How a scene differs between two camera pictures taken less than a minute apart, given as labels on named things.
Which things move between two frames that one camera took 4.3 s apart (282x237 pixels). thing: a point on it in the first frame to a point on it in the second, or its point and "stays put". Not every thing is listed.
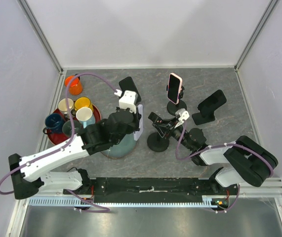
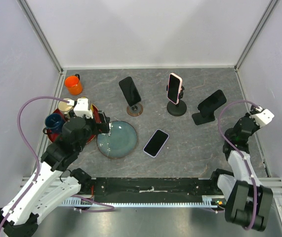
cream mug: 62,106 stays put
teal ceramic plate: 126,145 stays put
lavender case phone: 138,134 to 155,143
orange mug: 75,87 stays put
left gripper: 136,127 to 101,127
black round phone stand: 172,107 stays put
